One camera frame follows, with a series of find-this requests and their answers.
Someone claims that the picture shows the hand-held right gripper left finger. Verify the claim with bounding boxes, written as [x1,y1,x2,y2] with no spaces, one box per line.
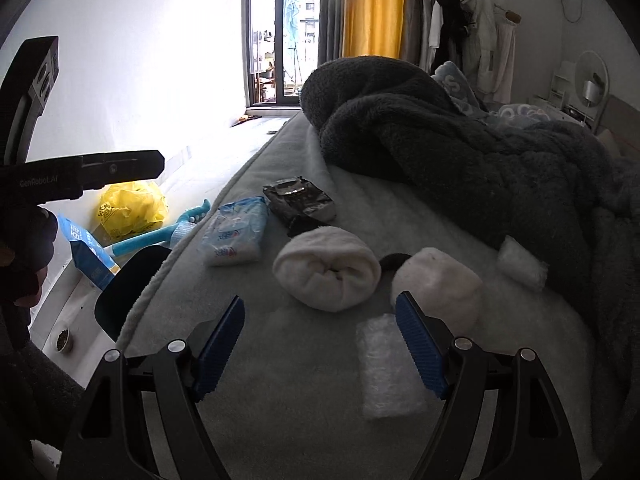
[57,295,246,480]

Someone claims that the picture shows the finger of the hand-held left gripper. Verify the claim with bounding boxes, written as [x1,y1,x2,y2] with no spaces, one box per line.
[82,150,166,192]

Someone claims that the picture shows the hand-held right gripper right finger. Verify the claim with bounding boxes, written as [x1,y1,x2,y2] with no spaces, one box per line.
[395,290,583,480]

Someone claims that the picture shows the clear bubble wrap sheet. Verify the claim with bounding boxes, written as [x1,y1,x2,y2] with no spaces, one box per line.
[355,312,442,421]

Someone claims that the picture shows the white sock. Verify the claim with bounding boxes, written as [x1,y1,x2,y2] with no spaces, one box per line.
[391,247,484,335]
[272,226,382,314]

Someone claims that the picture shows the black trash bin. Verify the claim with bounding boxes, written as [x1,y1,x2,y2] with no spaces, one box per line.
[95,246,173,342]

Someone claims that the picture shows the blue white tissue pack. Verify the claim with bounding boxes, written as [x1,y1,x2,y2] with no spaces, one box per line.
[199,196,272,267]

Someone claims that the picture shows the black foil packet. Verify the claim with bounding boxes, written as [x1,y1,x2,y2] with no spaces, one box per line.
[263,176,337,239]

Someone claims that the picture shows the person's left forearm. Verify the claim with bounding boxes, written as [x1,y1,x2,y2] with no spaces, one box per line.
[0,305,86,480]

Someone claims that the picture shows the person's left hand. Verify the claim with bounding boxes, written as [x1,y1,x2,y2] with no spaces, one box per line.
[0,205,58,311]

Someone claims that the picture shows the yellow plastic bag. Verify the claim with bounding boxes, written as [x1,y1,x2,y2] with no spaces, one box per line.
[97,182,169,241]

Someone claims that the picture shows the blue plastic claw stick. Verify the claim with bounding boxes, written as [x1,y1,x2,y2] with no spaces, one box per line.
[110,199,212,259]

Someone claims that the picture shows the blue paper packet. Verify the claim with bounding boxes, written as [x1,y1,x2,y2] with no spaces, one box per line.
[56,214,122,292]

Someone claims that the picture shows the bed with grey sheet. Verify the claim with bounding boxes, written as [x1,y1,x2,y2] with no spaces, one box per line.
[115,110,640,480]

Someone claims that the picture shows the dark grey fleece blanket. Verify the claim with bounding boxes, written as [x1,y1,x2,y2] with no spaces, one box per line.
[300,55,640,391]

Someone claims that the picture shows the glass balcony door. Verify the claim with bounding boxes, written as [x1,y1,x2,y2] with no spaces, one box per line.
[241,0,326,109]

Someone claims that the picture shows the light blue hanging cloth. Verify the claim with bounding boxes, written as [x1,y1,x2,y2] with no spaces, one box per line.
[284,0,302,52]

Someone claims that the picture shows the grey curtain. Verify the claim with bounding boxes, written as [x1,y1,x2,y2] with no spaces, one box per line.
[316,0,357,68]

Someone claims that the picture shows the light blue patterned blanket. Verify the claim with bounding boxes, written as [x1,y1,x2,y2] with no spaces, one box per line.
[431,60,556,131]

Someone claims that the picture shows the yellow curtain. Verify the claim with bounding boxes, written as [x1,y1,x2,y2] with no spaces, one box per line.
[341,0,407,61]

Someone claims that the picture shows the white shelf unit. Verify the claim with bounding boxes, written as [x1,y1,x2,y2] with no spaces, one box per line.
[549,60,577,111]

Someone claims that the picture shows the pale pink hanging pants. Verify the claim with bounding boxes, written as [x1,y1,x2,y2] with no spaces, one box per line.
[492,7,522,105]

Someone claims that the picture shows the beige bed headboard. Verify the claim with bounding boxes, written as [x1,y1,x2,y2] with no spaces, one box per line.
[594,94,640,161]

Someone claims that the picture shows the white standing fan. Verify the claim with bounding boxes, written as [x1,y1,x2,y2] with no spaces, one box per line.
[574,50,612,128]

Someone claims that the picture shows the white hanging shirt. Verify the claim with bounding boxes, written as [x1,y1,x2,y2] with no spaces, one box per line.
[419,0,445,73]

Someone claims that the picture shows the white hanging jacket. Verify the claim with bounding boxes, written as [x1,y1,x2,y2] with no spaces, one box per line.
[459,0,499,98]

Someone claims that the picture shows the black hanging garment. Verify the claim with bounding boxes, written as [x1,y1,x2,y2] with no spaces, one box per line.
[431,0,475,75]

